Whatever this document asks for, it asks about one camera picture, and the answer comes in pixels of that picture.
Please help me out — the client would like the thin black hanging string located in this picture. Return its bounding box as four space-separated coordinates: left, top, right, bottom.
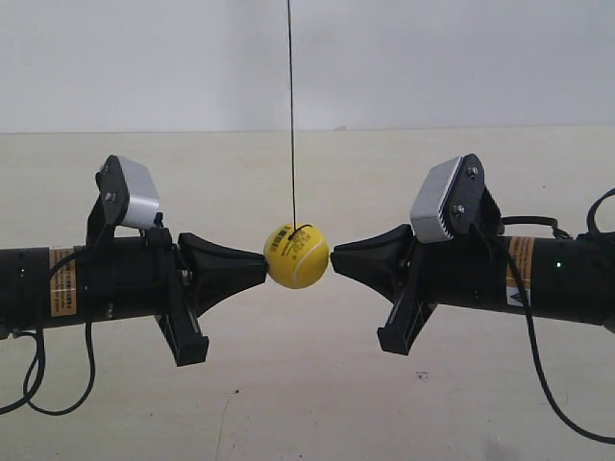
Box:
285 0 300 227

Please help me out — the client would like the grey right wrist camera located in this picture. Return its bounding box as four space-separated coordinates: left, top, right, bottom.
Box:
409 154 504 244

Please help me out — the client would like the black camera cable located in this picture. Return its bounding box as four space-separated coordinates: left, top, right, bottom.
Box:
473 186 615 446
0 210 111 416

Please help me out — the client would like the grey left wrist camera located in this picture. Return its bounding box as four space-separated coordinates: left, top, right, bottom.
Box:
96 155 161 231

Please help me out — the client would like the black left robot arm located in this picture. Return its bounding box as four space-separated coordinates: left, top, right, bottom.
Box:
1 228 267 366

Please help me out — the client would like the yellow tennis ball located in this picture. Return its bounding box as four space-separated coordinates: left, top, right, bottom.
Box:
263 223 330 289

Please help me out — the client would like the black left camera cable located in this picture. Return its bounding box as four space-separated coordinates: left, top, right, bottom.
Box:
0 210 111 416

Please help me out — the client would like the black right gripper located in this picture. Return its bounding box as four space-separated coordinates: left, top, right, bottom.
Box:
331 224 433 355

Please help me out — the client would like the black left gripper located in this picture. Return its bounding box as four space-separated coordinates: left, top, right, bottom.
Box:
145 228 267 367

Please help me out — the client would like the black right camera cable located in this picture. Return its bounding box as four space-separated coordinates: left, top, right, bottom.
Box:
473 186 615 446

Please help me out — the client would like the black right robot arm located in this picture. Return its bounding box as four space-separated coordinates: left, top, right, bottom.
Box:
331 225 614 355

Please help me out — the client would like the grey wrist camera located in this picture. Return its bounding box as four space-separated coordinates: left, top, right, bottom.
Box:
409 154 504 244
96 155 161 231

